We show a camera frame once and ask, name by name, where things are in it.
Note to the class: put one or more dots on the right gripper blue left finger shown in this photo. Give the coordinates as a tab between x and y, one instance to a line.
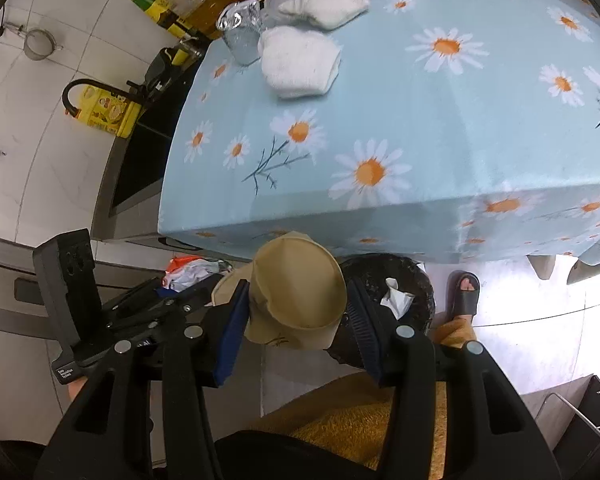
235	316

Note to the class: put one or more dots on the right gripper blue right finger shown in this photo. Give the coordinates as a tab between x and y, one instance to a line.
366	327

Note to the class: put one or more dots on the white tissue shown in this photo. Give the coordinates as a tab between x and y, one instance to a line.
395	300

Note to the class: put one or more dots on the red white wrapper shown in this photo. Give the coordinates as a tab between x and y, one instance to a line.
184	272

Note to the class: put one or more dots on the white cloth front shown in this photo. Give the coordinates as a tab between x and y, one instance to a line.
296	63

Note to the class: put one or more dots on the white cloth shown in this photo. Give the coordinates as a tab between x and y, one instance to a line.
296	63
325	14

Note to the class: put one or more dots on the clear plastic cup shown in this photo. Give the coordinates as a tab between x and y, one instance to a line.
240	25

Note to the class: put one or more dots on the clear plastic lid container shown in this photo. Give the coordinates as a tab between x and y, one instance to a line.
272	16

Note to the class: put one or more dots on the black lined trash bin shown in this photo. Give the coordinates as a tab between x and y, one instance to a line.
372	270

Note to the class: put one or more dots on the person's left hand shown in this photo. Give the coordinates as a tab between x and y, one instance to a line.
75	387

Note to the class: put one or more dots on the person's right sandaled foot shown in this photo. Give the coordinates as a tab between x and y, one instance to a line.
463	295

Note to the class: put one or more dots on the black sink basin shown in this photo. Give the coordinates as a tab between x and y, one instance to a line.
147	148

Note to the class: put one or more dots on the yellow cooking oil jug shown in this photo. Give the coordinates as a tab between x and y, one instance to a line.
101	107

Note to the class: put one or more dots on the daisy print blue tablecloth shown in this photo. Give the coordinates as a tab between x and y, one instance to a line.
456	130

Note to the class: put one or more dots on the black yellow item by sink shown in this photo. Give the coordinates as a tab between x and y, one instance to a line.
168	63

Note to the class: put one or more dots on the hanging metal strainer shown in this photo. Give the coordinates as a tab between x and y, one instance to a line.
38	44

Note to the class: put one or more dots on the green cap yellow bottle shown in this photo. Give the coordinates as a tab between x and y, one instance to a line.
160	12

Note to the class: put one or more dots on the white cloth rear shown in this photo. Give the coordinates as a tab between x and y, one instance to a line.
325	14

